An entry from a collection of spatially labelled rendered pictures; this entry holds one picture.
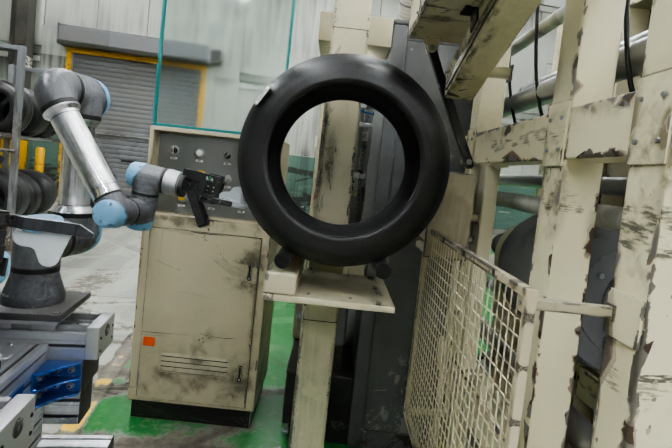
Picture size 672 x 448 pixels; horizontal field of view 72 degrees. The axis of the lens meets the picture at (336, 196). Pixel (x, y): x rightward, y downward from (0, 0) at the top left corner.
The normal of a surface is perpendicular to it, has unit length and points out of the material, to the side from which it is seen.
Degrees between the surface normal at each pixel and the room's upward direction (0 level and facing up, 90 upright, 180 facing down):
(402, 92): 81
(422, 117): 84
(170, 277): 90
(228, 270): 90
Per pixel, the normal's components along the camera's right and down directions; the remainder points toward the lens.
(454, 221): 0.00, 0.06
